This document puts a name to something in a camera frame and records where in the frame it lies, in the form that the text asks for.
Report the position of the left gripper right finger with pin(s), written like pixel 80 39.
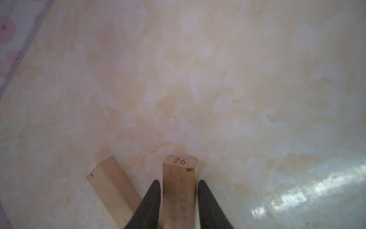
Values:
pixel 210 213

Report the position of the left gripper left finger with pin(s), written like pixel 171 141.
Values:
pixel 147 213

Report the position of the natural wood block slanted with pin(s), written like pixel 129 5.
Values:
pixel 179 192

